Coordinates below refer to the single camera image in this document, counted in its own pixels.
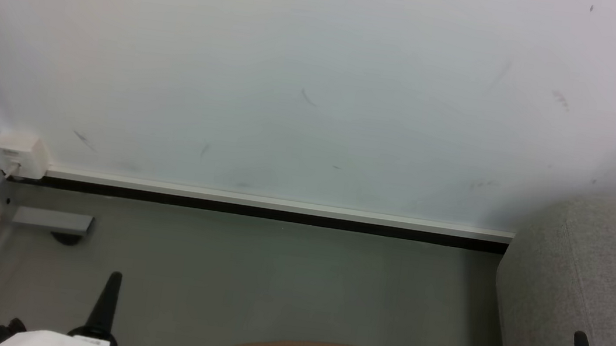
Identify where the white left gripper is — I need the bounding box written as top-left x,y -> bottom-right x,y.
0,258 -> 130,346

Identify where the black partition caster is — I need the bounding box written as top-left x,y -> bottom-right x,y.
49,230 -> 84,247

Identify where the white wall socket box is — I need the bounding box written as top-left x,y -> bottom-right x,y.
0,129 -> 53,183

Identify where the white wall baseboard strip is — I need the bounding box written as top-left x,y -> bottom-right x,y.
41,166 -> 517,246

